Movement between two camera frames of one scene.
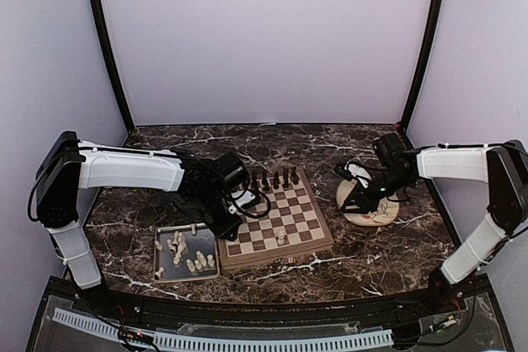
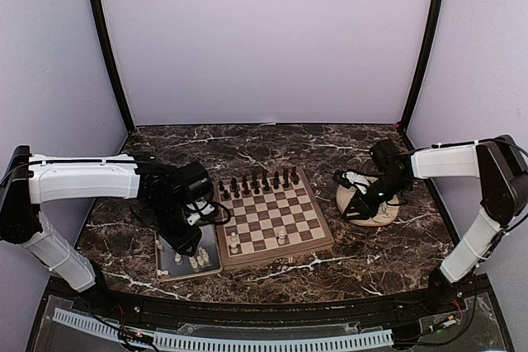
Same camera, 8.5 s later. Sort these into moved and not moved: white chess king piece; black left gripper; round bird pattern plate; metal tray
Moved: black left gripper
Not moved: white chess king piece; metal tray; round bird pattern plate
